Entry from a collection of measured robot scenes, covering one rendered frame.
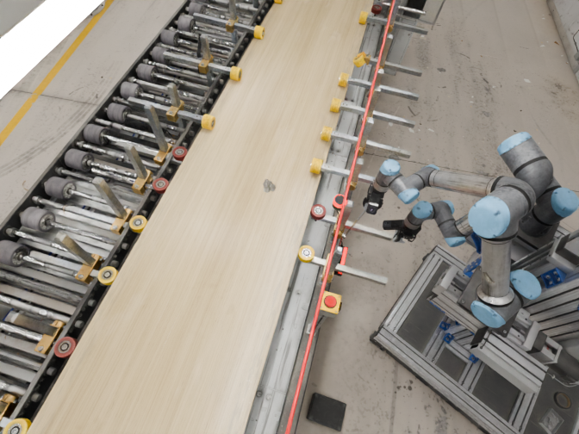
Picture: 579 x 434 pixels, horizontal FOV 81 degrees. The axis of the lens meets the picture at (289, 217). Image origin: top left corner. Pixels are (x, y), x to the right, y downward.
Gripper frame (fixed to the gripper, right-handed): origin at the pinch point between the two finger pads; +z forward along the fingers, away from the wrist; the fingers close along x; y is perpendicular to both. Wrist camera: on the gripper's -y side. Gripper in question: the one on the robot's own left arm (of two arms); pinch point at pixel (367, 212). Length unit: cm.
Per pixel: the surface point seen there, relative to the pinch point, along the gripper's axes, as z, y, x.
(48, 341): 16, -97, 118
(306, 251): 8.2, -26.2, 23.9
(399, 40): 60, 248, -7
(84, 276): 13, -68, 118
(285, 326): 37, -57, 23
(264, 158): 9, 21, 61
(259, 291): 9, -52, 39
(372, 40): 37, 201, 19
